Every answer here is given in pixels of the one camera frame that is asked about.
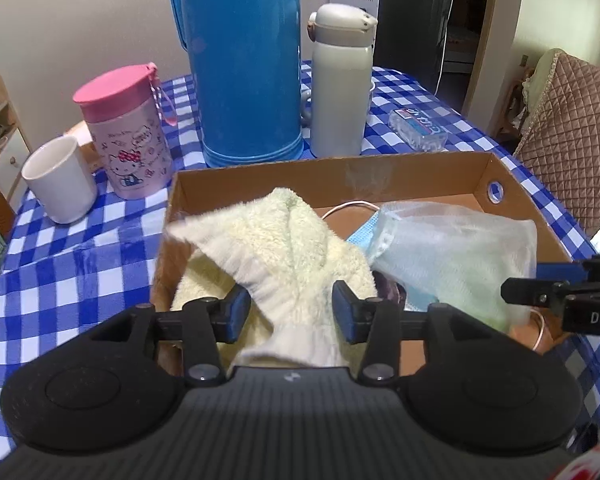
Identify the white insulated bottle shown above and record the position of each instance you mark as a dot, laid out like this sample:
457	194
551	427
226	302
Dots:
341	78

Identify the white ceramic mug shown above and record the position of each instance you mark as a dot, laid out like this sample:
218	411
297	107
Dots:
60	179

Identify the blue face mask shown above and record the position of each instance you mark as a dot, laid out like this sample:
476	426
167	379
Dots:
375	239

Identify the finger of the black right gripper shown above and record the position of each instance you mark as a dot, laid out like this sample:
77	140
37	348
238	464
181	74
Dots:
549	294
576	272

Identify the white mesh bag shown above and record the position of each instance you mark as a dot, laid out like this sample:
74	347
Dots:
458	255

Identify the blue white checkered tablecloth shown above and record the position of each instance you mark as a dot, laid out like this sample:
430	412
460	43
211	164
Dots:
57	281

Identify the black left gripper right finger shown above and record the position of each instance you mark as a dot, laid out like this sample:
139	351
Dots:
380	324

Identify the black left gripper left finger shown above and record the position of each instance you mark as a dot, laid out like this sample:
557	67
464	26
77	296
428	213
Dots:
199	327

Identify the blue thermos flask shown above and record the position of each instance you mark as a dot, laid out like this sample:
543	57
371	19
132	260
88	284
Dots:
245	60

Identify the black mini fridge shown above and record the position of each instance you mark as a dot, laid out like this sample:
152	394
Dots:
410	36

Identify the green covered sofa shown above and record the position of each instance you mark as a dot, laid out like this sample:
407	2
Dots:
533	86

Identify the brown quilted chair right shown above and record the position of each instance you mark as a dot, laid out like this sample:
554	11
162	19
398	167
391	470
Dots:
560	142

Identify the pink hello kitty cup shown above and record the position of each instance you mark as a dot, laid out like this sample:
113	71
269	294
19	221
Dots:
125	109

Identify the cardboard tray box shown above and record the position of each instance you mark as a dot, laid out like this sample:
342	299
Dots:
478	181

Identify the dark purple scrunchie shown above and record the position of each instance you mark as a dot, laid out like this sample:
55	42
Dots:
389	289

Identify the tissue pack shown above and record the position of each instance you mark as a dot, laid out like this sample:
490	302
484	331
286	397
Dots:
417	130

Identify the cream yellow towel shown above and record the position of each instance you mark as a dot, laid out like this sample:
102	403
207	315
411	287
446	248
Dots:
287	259

